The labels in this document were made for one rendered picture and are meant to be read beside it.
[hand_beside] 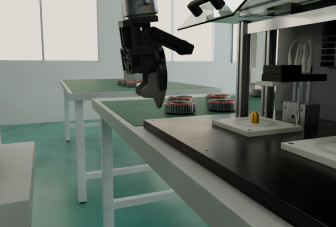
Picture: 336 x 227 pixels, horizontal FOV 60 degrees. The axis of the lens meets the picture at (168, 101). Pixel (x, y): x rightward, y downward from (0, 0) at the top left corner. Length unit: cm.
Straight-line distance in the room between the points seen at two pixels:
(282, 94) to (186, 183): 62
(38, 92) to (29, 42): 78
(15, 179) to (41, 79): 456
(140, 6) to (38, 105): 453
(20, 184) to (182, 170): 24
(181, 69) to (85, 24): 189
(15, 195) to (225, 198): 28
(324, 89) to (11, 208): 79
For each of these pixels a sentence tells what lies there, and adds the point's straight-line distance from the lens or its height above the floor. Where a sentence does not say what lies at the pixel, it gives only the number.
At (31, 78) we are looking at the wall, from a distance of 506.
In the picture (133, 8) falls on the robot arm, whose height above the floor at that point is 104.
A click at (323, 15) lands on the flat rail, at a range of 73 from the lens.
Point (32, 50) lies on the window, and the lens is 505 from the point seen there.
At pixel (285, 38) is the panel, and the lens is 102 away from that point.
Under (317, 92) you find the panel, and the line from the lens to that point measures 93.
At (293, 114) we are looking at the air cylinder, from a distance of 81.
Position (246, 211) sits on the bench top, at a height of 75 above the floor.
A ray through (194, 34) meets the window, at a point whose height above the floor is 151.
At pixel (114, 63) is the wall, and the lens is 515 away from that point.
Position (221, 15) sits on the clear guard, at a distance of 57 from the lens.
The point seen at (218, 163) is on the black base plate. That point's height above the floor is 77.
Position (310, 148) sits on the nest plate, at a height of 78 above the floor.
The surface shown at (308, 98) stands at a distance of 81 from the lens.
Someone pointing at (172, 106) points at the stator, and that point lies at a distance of 101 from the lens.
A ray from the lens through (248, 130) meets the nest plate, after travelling 64.
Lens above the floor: 92
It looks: 7 degrees down
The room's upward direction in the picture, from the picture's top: straight up
